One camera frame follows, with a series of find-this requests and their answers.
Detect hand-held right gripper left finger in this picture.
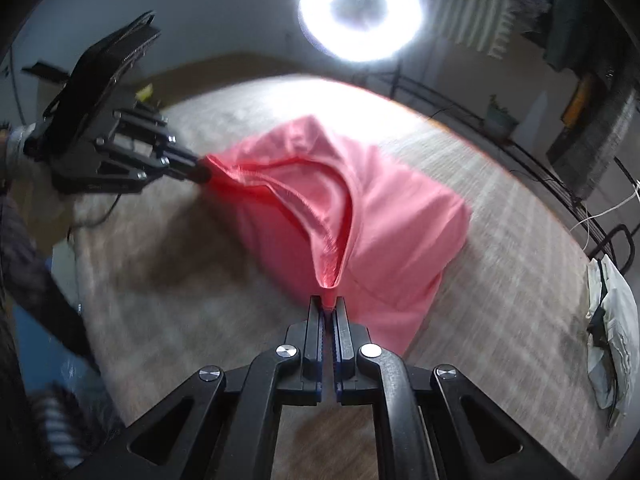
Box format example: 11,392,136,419
65,295,332,480

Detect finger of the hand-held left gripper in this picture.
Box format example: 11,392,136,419
116,109,207,168
95,139,212,192

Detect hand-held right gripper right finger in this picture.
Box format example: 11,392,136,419
334,296,586,480

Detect pink t-shirt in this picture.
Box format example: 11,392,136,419
202,115,472,356

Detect person's left forearm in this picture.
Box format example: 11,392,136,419
0,120,101,376

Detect pile of folded clothes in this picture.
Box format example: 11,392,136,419
585,254,640,429

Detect beige plaid blanket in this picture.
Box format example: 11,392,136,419
65,72,621,480

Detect blue plastic packet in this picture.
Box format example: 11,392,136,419
10,255,101,396

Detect striped cloth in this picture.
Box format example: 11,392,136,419
32,382,89,469

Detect potted plant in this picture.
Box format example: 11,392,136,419
486,94,520,139

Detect grey plaid coat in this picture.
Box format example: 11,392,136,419
545,74,634,202

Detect orange garment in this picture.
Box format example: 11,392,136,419
562,75,596,124

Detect dark green jacket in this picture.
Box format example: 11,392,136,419
542,0,617,77

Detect white ring light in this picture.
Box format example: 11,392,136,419
297,0,426,64

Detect white cable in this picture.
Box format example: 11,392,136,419
570,180,640,252

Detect black metal frame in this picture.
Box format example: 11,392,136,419
595,224,632,274

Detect striped wall hanging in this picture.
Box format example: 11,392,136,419
415,0,521,59

